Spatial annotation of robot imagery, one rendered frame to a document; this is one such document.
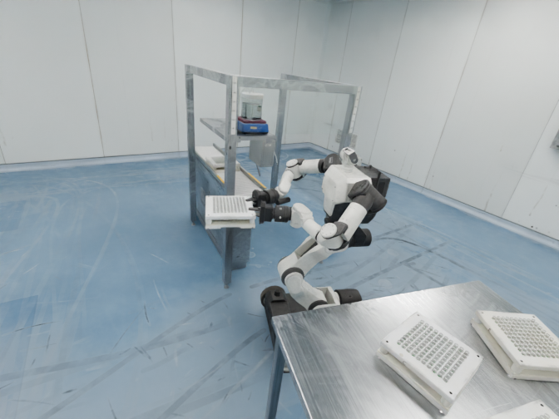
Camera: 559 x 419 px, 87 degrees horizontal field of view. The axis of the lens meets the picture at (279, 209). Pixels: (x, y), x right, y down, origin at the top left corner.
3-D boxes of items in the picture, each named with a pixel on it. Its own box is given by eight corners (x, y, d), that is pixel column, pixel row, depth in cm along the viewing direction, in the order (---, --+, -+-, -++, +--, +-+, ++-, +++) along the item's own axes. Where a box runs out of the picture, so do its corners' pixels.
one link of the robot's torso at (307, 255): (284, 275, 196) (342, 234, 190) (291, 293, 181) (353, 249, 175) (271, 262, 189) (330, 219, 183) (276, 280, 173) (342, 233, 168)
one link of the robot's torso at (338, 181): (356, 208, 193) (368, 155, 178) (383, 235, 164) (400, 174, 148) (314, 208, 187) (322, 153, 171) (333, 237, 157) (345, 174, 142)
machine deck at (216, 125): (275, 140, 212) (276, 135, 210) (225, 142, 194) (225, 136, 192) (243, 123, 259) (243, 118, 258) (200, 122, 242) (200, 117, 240)
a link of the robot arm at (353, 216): (345, 257, 135) (369, 219, 142) (337, 242, 127) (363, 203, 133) (325, 248, 143) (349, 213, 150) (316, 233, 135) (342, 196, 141)
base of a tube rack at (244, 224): (205, 206, 166) (205, 203, 165) (249, 206, 172) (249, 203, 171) (205, 229, 145) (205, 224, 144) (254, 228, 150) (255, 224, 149)
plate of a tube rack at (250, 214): (205, 199, 164) (205, 195, 163) (249, 199, 169) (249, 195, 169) (205, 219, 143) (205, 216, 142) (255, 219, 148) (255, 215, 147)
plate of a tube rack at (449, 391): (482, 361, 100) (485, 357, 99) (451, 405, 85) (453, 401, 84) (414, 314, 116) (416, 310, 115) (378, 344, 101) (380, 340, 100)
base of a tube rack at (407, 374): (477, 371, 102) (479, 366, 101) (445, 415, 87) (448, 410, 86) (411, 323, 118) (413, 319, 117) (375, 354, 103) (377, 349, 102)
